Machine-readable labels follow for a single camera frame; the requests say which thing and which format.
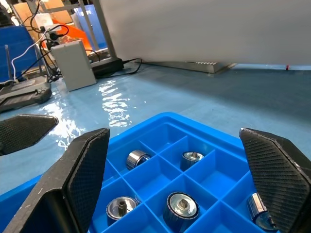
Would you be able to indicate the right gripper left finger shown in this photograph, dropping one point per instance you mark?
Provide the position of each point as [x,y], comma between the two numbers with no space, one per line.
[48,199]

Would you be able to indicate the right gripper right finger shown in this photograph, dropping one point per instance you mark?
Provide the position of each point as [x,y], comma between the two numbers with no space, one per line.
[279,174]

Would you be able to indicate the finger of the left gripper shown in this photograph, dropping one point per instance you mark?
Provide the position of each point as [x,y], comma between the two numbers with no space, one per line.
[22,133]

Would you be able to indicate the metal roller with gear shaft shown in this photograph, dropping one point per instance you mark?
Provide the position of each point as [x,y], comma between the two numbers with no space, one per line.
[120,210]

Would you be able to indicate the metal roller with face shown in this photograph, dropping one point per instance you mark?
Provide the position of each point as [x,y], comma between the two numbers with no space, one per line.
[181,208]

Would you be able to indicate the blue compartment tray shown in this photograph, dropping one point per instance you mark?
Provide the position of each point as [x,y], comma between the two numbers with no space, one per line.
[213,174]

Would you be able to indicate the black flat electronic device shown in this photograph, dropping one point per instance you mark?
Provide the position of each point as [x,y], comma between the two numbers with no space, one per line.
[22,97]

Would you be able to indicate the grey metal box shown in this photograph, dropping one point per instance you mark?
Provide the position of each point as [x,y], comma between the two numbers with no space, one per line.
[73,65]

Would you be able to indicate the blue plastic crate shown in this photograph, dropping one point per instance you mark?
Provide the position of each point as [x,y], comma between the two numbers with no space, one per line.
[14,48]

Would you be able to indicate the white power strip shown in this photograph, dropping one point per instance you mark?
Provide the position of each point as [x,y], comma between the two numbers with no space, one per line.
[49,32]

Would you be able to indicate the black power adapter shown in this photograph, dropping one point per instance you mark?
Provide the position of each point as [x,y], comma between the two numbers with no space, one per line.
[107,66]

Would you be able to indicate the orange plastic item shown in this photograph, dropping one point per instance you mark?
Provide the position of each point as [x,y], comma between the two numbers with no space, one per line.
[77,34]

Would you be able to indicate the white partition panel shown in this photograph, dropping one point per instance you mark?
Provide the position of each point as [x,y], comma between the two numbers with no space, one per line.
[206,29]

